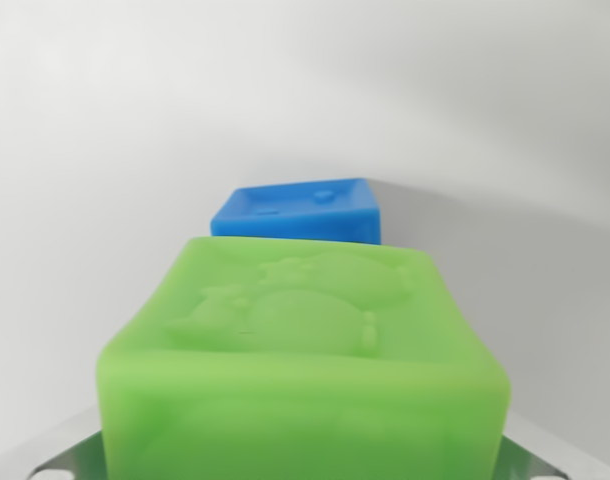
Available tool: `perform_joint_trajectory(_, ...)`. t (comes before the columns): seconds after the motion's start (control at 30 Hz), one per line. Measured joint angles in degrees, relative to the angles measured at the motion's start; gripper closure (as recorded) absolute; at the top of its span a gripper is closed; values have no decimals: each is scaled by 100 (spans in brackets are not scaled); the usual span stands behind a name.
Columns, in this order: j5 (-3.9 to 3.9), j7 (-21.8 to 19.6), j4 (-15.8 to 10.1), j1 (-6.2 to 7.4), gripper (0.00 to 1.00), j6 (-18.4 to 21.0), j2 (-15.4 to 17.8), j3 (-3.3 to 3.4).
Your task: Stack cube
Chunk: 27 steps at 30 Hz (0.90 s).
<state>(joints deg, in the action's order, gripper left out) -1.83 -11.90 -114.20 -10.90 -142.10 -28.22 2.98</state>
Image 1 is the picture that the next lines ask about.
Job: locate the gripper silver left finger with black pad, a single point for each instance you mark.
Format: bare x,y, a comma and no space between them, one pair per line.
60,450

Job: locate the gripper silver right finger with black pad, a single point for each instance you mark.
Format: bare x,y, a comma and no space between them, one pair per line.
560,450

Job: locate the green cube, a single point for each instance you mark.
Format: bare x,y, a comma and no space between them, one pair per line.
300,380

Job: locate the blue cube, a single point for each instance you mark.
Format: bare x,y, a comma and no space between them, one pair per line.
305,215

